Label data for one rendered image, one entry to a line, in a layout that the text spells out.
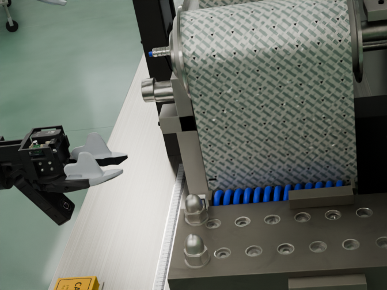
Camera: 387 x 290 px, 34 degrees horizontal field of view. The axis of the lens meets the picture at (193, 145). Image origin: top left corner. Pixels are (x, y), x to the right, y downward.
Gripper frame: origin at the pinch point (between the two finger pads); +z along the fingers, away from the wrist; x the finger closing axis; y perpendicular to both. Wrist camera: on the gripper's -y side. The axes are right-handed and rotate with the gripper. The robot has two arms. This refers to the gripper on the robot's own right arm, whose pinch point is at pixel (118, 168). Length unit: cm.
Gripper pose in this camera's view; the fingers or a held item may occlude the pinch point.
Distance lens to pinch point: 103.6
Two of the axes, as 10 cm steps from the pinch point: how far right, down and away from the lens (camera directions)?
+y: -1.7, -8.4, -5.1
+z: 9.8, -1.0, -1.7
